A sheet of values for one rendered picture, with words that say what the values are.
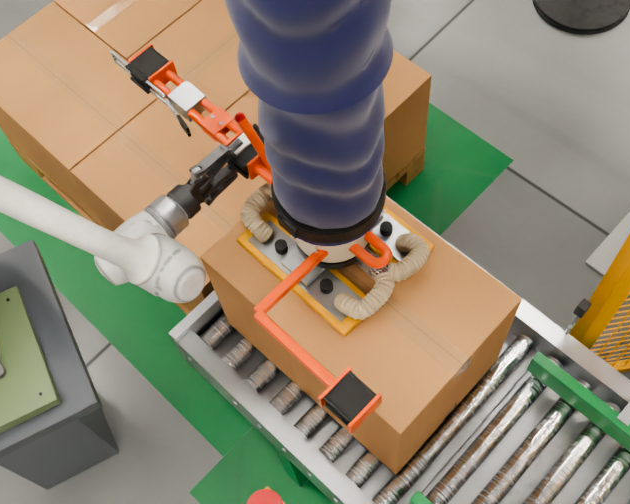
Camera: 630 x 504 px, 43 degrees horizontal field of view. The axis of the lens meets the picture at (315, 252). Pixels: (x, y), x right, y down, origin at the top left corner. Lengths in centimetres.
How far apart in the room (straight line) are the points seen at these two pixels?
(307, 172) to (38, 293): 99
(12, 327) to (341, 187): 102
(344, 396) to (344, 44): 69
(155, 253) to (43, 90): 133
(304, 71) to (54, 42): 186
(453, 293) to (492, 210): 124
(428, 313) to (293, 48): 81
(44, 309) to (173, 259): 65
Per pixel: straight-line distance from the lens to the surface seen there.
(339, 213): 147
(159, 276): 155
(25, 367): 205
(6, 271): 221
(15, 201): 154
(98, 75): 275
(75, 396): 200
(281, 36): 109
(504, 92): 327
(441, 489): 204
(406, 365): 169
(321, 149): 129
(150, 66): 196
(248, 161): 176
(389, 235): 178
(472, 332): 173
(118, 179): 249
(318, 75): 112
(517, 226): 295
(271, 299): 160
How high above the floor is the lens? 255
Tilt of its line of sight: 63 degrees down
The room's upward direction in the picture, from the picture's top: 8 degrees counter-clockwise
